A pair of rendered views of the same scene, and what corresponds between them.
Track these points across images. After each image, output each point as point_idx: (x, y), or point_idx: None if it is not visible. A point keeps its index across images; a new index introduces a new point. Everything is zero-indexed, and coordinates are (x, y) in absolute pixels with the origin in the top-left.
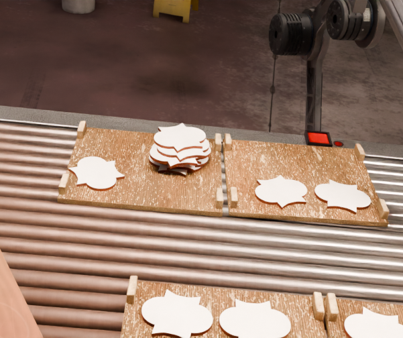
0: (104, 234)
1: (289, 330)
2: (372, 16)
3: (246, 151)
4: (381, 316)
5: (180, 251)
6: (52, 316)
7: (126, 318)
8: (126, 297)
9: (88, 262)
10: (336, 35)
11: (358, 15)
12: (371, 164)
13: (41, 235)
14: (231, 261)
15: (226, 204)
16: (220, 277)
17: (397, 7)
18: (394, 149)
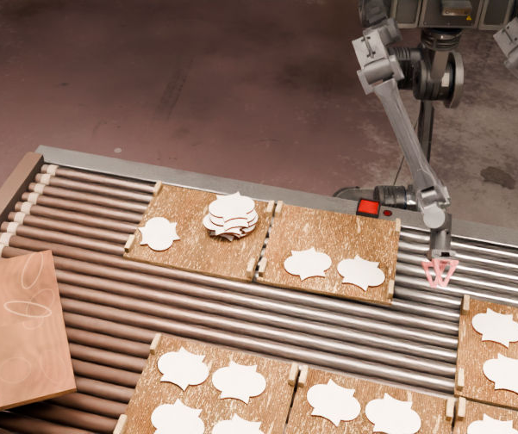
0: (152, 291)
1: (262, 391)
2: (452, 81)
3: (294, 219)
4: (340, 388)
5: (208, 311)
6: (97, 356)
7: (146, 366)
8: None
9: (133, 315)
10: (415, 96)
11: (436, 81)
12: (409, 238)
13: (105, 288)
14: (243, 325)
15: None
16: (230, 338)
17: (400, 128)
18: None
